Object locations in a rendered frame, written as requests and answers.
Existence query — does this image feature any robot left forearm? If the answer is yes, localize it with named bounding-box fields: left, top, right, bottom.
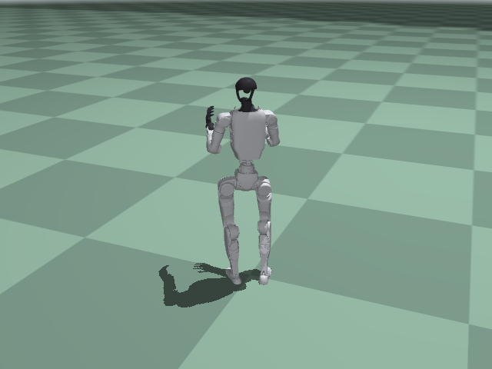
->
left=206, top=127, right=214, bottom=151

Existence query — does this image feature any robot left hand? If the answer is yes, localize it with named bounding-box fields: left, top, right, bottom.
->
left=205, top=106, right=214, bottom=130

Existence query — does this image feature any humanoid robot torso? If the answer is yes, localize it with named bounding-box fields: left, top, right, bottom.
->
left=229, top=106, right=266, bottom=191

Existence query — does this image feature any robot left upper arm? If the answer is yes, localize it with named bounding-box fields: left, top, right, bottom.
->
left=209, top=112, right=232, bottom=154

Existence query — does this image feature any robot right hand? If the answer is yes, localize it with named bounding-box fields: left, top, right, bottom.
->
left=241, top=97, right=254, bottom=107

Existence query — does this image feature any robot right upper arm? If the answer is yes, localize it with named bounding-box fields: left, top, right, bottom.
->
left=264, top=110, right=280, bottom=147

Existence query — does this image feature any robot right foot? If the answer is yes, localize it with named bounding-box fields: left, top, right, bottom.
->
left=259, top=267, right=271, bottom=285

